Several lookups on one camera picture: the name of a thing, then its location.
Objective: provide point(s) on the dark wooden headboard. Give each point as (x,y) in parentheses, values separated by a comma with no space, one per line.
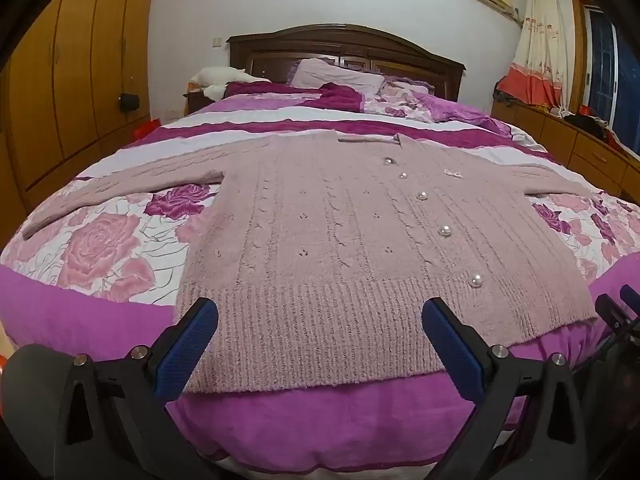
(350,47)

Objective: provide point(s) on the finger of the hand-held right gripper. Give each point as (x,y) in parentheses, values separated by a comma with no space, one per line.
(612,312)
(632,299)

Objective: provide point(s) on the wooden nightstand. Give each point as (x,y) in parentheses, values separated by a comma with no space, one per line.
(197,100)

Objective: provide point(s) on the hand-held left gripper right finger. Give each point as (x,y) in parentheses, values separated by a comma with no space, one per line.
(455,350)

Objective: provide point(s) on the lavender pillow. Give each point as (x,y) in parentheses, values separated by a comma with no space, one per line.
(330,74)

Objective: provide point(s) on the floral magenta bedspread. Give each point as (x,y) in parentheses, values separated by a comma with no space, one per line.
(105,245)

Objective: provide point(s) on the purple floral quilt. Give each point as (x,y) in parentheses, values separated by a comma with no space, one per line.
(430,105)

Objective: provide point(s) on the folded magenta blanket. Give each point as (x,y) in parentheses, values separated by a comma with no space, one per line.
(300,96)

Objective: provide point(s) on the window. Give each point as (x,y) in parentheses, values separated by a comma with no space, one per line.
(617,75)

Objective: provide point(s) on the red bag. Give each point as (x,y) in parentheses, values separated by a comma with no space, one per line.
(146,129)

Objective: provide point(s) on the dark clothes pile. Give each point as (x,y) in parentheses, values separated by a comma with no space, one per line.
(586,124)

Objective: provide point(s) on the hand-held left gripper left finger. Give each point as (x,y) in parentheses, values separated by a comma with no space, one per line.
(187,350)

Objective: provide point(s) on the cream and orange curtain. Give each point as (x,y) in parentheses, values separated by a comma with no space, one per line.
(537,55)

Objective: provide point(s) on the small black bag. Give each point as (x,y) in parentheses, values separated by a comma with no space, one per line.
(129,102)

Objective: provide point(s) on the wooden wardrobe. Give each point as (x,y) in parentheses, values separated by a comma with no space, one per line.
(75,60)

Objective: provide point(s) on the white plush toy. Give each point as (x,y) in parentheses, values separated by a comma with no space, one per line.
(220,76)

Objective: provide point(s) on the pink knitted sweater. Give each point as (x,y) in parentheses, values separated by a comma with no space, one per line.
(340,240)

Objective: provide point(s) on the low wooden cabinet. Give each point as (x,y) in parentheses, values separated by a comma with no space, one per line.
(565,147)

